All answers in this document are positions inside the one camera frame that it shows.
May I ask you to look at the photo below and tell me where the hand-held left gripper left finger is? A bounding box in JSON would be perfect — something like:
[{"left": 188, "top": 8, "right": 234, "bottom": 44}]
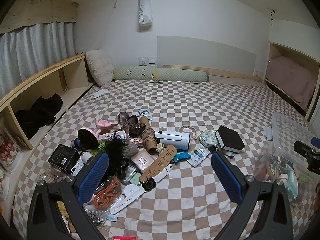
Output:
[{"left": 27, "top": 151, "right": 110, "bottom": 240}]

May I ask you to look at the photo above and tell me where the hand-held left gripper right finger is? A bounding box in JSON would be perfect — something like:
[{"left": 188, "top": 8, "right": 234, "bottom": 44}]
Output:
[{"left": 211, "top": 151, "right": 293, "bottom": 240}]

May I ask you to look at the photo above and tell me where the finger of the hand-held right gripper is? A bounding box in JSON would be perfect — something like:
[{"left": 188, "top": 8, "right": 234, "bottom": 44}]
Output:
[{"left": 293, "top": 137, "right": 320, "bottom": 160}]

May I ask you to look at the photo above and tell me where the clear plastic container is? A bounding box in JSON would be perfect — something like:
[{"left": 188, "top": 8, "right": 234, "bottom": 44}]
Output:
[{"left": 252, "top": 112, "right": 320, "bottom": 207}]

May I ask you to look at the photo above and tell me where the clear bag of orange cord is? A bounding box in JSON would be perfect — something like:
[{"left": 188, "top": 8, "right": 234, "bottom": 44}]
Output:
[{"left": 92, "top": 176, "right": 124, "bottom": 212}]

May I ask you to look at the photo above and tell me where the white smartwatch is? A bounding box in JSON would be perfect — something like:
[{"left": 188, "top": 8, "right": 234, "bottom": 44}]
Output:
[{"left": 109, "top": 164, "right": 173, "bottom": 215}]

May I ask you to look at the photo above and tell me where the white tape roll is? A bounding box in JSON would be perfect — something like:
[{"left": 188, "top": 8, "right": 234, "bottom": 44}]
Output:
[{"left": 81, "top": 152, "right": 95, "bottom": 165}]

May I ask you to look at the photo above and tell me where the light blue tissue pack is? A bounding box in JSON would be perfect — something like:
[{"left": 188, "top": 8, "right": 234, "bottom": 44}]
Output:
[{"left": 285, "top": 169, "right": 299, "bottom": 200}]

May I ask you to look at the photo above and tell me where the black feather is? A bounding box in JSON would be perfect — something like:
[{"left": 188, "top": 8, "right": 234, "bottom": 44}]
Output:
[{"left": 100, "top": 132, "right": 130, "bottom": 180}]

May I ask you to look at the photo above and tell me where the white and blue sachet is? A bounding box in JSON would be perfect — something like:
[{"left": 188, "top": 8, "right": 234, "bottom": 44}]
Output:
[{"left": 187, "top": 147, "right": 211, "bottom": 168}]

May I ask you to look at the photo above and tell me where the small black box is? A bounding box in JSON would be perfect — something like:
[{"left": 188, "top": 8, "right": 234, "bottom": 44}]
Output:
[{"left": 48, "top": 144, "right": 80, "bottom": 175}]

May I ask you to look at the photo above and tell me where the mint green round compact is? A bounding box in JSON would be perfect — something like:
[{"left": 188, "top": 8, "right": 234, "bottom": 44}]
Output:
[{"left": 122, "top": 166, "right": 137, "bottom": 184}]

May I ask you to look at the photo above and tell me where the pink round mirror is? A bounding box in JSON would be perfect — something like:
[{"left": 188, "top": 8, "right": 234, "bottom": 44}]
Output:
[{"left": 77, "top": 127, "right": 103, "bottom": 152}]

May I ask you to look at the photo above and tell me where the black box with white side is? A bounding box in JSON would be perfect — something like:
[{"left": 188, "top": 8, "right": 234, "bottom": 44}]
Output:
[{"left": 215, "top": 125, "right": 246, "bottom": 157}]

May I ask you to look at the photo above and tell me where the white round puck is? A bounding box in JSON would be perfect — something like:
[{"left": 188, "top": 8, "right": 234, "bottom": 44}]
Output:
[{"left": 124, "top": 184, "right": 142, "bottom": 197}]

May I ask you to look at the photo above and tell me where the floral pouch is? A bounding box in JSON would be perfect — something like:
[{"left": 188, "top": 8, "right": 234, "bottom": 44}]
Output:
[{"left": 199, "top": 130, "right": 217, "bottom": 147}]

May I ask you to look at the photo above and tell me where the blue snack packet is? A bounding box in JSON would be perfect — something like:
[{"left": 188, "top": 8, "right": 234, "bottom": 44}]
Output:
[{"left": 173, "top": 151, "right": 192, "bottom": 163}]

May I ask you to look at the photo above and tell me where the pink compact case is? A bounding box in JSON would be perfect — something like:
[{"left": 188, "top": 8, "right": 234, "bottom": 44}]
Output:
[{"left": 131, "top": 150, "right": 155, "bottom": 173}]

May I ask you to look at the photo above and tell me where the pink hand-shaped holder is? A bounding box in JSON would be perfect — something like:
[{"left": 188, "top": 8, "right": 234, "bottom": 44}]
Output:
[{"left": 95, "top": 119, "right": 118, "bottom": 128}]

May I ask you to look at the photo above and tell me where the brown hair claw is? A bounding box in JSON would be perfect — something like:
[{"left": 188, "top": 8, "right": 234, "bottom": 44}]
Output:
[{"left": 127, "top": 121, "right": 147, "bottom": 135}]

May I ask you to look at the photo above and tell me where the white cylindrical device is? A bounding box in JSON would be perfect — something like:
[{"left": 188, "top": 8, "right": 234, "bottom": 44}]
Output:
[{"left": 154, "top": 130, "right": 192, "bottom": 149}]

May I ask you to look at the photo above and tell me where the pink bedding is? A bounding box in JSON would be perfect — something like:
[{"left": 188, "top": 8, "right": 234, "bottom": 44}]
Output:
[{"left": 265, "top": 56, "right": 318, "bottom": 112}]

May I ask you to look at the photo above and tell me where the checkered bed sheet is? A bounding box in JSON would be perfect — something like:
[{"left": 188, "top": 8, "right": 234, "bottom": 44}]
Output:
[{"left": 12, "top": 80, "right": 320, "bottom": 240}]

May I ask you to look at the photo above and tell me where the small grey sachet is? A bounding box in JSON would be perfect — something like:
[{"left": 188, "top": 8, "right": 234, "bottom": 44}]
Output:
[{"left": 138, "top": 108, "right": 153, "bottom": 122}]

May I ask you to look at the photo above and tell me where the black cloth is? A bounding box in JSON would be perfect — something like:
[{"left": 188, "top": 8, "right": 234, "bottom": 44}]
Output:
[{"left": 14, "top": 93, "right": 64, "bottom": 139}]

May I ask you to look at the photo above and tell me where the white paper slip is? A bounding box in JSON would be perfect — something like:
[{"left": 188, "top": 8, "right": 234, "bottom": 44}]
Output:
[{"left": 90, "top": 89, "right": 108, "bottom": 98}]

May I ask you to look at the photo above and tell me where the white fluffy pillow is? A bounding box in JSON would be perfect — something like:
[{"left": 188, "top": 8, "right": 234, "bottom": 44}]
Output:
[{"left": 86, "top": 49, "right": 115, "bottom": 88}]

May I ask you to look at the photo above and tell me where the green bolster pillow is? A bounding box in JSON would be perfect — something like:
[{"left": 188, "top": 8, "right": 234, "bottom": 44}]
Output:
[{"left": 112, "top": 66, "right": 210, "bottom": 82}]

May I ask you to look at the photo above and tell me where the wooden bedside shelf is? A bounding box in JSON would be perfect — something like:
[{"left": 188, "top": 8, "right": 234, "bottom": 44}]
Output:
[{"left": 0, "top": 52, "right": 97, "bottom": 150}]

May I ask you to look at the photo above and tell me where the grey headboard panel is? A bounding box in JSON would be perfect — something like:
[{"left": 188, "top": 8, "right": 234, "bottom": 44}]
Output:
[{"left": 157, "top": 35, "right": 257, "bottom": 71}]

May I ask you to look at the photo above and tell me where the light blue curtain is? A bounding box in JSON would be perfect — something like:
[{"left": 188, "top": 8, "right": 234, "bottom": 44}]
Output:
[{"left": 0, "top": 21, "right": 77, "bottom": 95}]

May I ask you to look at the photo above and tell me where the hanging white paper bag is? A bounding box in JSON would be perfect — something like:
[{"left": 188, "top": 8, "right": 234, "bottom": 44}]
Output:
[{"left": 137, "top": 0, "right": 153, "bottom": 32}]

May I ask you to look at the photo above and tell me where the beige curtain valance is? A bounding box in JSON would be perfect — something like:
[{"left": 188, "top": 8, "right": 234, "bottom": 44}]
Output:
[{"left": 0, "top": 0, "right": 78, "bottom": 34}]

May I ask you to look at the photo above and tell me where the wooden alcove frame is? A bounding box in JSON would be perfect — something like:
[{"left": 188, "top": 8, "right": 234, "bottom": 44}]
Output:
[{"left": 264, "top": 42, "right": 320, "bottom": 120}]

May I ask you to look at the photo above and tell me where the thin wire hoop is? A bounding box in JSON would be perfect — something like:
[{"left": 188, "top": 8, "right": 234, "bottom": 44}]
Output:
[{"left": 178, "top": 125, "right": 199, "bottom": 140}]

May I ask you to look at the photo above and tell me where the cardboard tube with hair ties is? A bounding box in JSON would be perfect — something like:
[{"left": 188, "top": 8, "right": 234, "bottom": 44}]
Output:
[{"left": 139, "top": 116, "right": 158, "bottom": 154}]

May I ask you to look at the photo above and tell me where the wooden bed frame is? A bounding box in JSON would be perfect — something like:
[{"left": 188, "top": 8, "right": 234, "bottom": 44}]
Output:
[{"left": 160, "top": 64, "right": 263, "bottom": 83}]

